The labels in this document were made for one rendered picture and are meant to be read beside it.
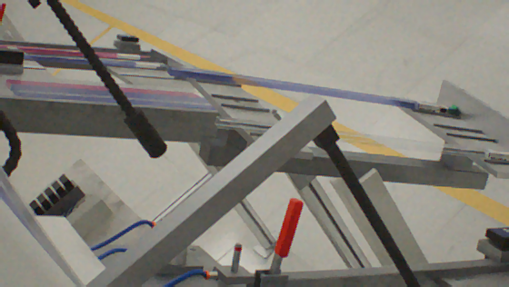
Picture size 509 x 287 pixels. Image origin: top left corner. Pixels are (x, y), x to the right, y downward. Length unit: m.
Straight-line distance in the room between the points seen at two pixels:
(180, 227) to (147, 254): 0.02
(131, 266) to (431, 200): 2.14
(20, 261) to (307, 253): 2.48
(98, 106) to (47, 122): 0.10
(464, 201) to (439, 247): 0.17
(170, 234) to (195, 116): 1.25
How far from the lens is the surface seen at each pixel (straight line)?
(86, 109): 1.68
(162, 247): 0.52
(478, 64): 3.05
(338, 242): 1.96
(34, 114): 1.65
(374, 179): 1.38
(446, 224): 2.52
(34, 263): 0.24
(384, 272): 1.07
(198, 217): 0.52
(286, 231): 0.94
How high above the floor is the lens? 1.61
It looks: 29 degrees down
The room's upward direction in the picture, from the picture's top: 34 degrees counter-clockwise
